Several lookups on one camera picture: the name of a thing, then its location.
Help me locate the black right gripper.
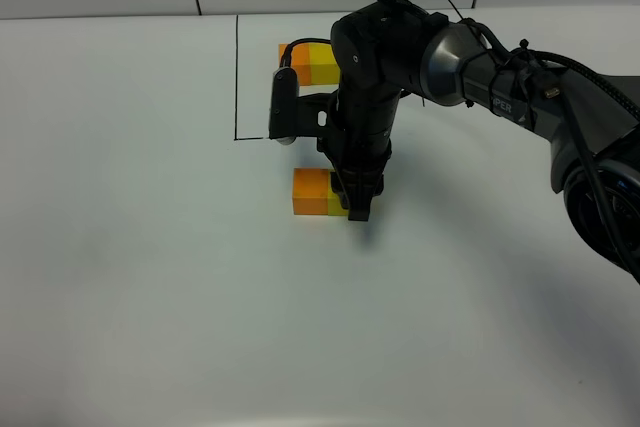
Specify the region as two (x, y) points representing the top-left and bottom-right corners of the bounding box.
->
(317, 89), (400, 222)

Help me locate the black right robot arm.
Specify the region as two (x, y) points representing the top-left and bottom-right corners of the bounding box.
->
(319, 0), (639, 275)

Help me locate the yellow template block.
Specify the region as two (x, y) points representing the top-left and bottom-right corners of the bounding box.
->
(309, 43), (340, 86)

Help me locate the orange template block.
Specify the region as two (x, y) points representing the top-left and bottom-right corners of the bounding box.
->
(290, 43), (312, 87)

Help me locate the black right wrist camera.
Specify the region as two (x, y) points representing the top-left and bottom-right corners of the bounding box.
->
(268, 67), (343, 145)

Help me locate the black right camera cable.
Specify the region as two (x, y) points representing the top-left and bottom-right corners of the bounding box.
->
(279, 37), (332, 71)

